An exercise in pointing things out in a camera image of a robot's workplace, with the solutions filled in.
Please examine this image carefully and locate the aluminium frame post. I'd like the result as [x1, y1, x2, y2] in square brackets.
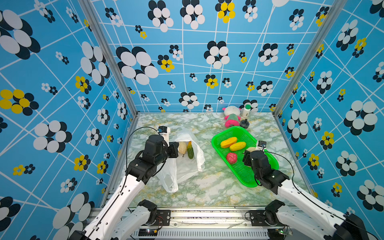
[273, 0, 347, 118]
[79, 0, 138, 119]

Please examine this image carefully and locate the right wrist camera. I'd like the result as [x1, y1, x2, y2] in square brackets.
[257, 141, 267, 151]

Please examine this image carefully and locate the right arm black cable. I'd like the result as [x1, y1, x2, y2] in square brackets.
[253, 150, 380, 240]

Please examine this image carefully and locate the white bottle green cap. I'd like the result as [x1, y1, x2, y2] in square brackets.
[242, 104, 252, 119]

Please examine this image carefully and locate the pink white plush toy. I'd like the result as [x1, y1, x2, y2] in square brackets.
[223, 106, 241, 128]

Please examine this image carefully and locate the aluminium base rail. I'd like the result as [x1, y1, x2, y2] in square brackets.
[104, 206, 343, 240]

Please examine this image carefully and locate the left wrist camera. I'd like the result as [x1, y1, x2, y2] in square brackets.
[158, 126, 170, 135]

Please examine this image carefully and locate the green fruit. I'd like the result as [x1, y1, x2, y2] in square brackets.
[187, 141, 195, 159]

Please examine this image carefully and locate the right aluminium frame post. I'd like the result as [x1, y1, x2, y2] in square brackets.
[273, 0, 347, 118]

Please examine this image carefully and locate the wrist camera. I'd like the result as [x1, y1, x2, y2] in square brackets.
[158, 126, 170, 135]
[257, 141, 267, 151]

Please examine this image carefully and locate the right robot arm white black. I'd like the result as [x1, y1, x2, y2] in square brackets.
[243, 150, 371, 240]

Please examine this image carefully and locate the left aluminium frame post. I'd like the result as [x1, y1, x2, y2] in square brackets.
[79, 0, 138, 119]

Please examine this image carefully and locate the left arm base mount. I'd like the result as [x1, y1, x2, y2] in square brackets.
[142, 209, 171, 227]

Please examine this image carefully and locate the white plastic bag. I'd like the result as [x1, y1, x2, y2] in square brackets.
[156, 129, 205, 193]

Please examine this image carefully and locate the yellow corn-like fruit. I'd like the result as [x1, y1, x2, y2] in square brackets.
[230, 142, 247, 152]

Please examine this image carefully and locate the green plastic basket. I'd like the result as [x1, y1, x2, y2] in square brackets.
[210, 125, 280, 188]

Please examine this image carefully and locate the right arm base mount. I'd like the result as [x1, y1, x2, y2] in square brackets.
[244, 210, 284, 227]

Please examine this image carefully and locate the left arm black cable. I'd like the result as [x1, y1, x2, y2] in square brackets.
[74, 126, 164, 240]

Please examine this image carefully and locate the red round fruit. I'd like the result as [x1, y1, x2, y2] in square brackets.
[226, 153, 238, 165]

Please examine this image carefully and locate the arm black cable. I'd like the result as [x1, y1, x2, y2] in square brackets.
[74, 126, 164, 240]
[253, 150, 380, 240]

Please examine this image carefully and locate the beige round fruit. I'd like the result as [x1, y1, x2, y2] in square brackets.
[178, 142, 188, 156]

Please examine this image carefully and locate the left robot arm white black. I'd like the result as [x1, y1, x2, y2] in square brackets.
[69, 132, 179, 240]

